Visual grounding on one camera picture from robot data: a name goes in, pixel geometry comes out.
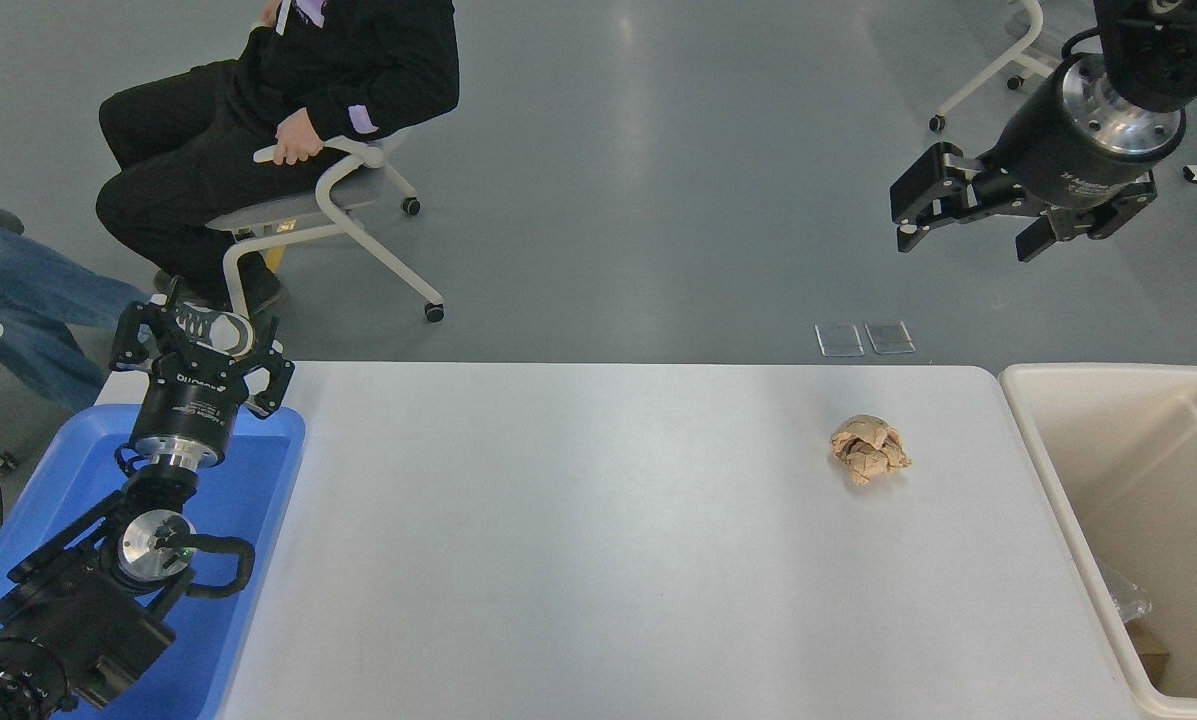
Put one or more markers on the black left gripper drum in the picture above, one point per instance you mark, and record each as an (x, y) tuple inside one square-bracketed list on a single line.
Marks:
[(188, 405)]

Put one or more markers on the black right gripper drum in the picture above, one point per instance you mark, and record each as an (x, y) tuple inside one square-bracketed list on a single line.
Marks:
[(1043, 150)]

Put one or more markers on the tan paper ball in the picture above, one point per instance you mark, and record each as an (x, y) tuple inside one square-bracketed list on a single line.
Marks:
[(868, 450)]

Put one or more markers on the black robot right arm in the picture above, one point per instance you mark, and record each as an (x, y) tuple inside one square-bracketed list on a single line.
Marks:
[(1153, 55)]

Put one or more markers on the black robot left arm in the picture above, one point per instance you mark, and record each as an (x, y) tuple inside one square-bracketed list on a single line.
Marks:
[(68, 610)]

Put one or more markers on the seated person's left hand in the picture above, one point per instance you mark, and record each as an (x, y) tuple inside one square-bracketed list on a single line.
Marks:
[(298, 138)]

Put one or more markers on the seated person's right hand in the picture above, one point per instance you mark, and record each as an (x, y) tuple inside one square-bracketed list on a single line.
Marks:
[(270, 12)]

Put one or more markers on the white and black sneaker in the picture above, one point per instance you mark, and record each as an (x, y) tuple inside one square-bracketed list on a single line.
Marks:
[(220, 328)]

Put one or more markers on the blue plastic tray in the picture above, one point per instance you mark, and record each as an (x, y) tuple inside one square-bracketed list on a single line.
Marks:
[(248, 490)]

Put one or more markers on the person at table edge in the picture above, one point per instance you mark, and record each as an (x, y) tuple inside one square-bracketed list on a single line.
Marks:
[(18, 290)]

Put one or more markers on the clear floor plate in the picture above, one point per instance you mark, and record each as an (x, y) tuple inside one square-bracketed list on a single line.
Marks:
[(839, 340), (889, 338)]

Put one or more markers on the large pale plastic bin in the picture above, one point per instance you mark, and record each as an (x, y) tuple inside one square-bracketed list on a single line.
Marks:
[(1158, 480)]

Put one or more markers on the seated person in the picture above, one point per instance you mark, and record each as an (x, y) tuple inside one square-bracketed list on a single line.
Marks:
[(348, 60)]

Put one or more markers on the clear plastic wrapper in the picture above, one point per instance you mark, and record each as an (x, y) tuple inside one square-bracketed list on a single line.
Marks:
[(1128, 598)]

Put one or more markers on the white frame grey seat chair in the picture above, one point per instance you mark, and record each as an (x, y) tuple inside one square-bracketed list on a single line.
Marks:
[(1035, 20), (288, 205)]

